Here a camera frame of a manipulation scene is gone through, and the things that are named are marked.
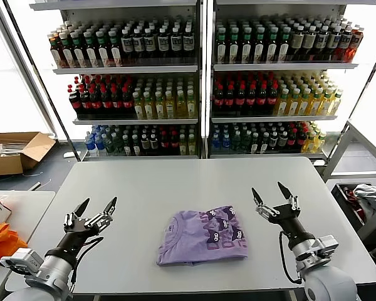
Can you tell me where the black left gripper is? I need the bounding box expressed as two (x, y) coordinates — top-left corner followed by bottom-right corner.
(48, 196), (117, 266)

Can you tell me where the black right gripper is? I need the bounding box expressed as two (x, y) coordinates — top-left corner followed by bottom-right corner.
(252, 181), (316, 248)

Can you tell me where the purple printed t-shirt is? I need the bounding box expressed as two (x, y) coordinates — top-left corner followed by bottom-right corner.
(156, 205), (249, 267)

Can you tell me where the white side table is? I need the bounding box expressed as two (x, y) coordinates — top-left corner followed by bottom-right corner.
(0, 189), (56, 301)

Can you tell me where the small dark bottle white label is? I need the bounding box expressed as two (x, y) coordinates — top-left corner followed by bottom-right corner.
(149, 133), (160, 156)
(268, 131), (279, 154)
(259, 132), (270, 154)
(250, 133), (261, 154)
(140, 134), (151, 156)
(132, 134), (142, 157)
(278, 131), (289, 153)
(122, 134), (133, 157)

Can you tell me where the small cola bottle red label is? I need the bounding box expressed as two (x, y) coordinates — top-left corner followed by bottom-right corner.
(170, 130), (180, 156)
(296, 127), (307, 151)
(287, 128), (298, 152)
(160, 130), (171, 156)

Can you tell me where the black storage bin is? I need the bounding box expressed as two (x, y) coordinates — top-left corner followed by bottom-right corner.
(335, 183), (376, 233)

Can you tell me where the green label water bottle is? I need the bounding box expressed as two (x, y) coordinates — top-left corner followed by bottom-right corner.
(113, 132), (125, 156)
(240, 130), (251, 154)
(231, 130), (242, 154)
(105, 133), (116, 156)

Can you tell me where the red garment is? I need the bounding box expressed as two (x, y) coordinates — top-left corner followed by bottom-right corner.
(343, 186), (366, 219)

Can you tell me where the blue water bottle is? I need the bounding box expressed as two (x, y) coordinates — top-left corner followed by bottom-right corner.
(84, 131), (97, 157)
(211, 133), (222, 154)
(95, 130), (107, 157)
(221, 133), (232, 154)

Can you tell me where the orange fabric bag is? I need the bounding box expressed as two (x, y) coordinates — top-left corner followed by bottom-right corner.
(0, 196), (29, 267)

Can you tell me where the white grey garment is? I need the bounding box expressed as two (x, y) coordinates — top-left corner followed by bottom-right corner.
(352, 184), (376, 220)

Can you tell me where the open cardboard box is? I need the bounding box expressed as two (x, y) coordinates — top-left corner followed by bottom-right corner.
(0, 131), (57, 177)

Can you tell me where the yellow juice bottle white cap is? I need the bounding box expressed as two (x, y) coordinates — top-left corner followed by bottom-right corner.
(319, 88), (334, 116)
(154, 91), (166, 120)
(309, 88), (323, 116)
(275, 88), (290, 117)
(186, 89), (198, 119)
(175, 90), (188, 119)
(133, 92), (145, 120)
(287, 88), (301, 117)
(298, 88), (313, 117)
(164, 90), (177, 119)
(143, 91), (155, 120)
(329, 89), (345, 116)

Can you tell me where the white plastic tubes bundle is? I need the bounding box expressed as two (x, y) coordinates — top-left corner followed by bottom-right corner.
(0, 142), (31, 156)

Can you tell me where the cola bottle red cap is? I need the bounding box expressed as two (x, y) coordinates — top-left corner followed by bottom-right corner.
(245, 82), (258, 115)
(223, 82), (236, 115)
(266, 81), (279, 115)
(112, 87), (125, 118)
(122, 86), (135, 119)
(79, 87), (93, 117)
(212, 82), (225, 115)
(90, 87), (103, 117)
(256, 81), (269, 115)
(100, 86), (114, 118)
(234, 82), (247, 115)
(68, 83), (81, 116)

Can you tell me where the black slanted pole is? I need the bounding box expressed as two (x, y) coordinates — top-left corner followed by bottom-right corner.
(325, 39), (376, 166)
(1, 0), (82, 162)

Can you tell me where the metal drinks shelf rack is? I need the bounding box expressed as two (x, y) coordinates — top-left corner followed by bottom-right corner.
(29, 0), (207, 161)
(206, 0), (376, 159)

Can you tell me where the tea bottle green white label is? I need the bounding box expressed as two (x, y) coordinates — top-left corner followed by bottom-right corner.
(83, 30), (99, 68)
(277, 26), (291, 63)
(240, 26), (253, 63)
(96, 29), (111, 68)
(253, 26), (266, 63)
(108, 29), (123, 67)
(60, 32), (74, 68)
(227, 26), (241, 63)
(71, 31), (86, 68)
(216, 27), (228, 63)
(265, 26), (279, 63)

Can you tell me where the dark bottle beige label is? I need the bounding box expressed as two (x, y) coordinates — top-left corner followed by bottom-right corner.
(290, 25), (305, 62)
(302, 25), (317, 62)

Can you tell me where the red tea bottle white label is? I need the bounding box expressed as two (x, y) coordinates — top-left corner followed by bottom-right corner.
(50, 33), (63, 69)

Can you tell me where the dark bottle pale label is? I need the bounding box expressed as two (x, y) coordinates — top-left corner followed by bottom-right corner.
(315, 25), (330, 61)
(327, 26), (342, 61)

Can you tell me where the dark drink bottle white label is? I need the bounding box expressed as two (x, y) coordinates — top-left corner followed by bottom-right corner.
(182, 26), (196, 65)
(121, 27), (135, 66)
(170, 26), (183, 65)
(133, 27), (146, 66)
(144, 27), (157, 65)
(157, 26), (171, 65)

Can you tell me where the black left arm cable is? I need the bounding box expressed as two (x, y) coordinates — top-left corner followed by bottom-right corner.
(69, 235), (105, 294)

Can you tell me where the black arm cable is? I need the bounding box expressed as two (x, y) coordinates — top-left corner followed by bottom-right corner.
(69, 235), (105, 294)
(278, 231), (303, 285)

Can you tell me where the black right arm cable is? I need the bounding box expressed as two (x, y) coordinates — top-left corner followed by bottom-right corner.
(278, 231), (303, 285)

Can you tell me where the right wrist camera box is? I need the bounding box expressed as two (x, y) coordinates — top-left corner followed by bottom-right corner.
(313, 235), (339, 258)

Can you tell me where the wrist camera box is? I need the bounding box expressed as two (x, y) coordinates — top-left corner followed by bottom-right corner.
(313, 235), (339, 258)
(0, 247), (44, 278)

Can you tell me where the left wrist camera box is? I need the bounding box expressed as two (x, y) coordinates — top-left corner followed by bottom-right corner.
(0, 247), (44, 278)

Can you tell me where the grey metal cart frame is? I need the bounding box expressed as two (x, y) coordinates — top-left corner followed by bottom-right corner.
(321, 119), (376, 245)

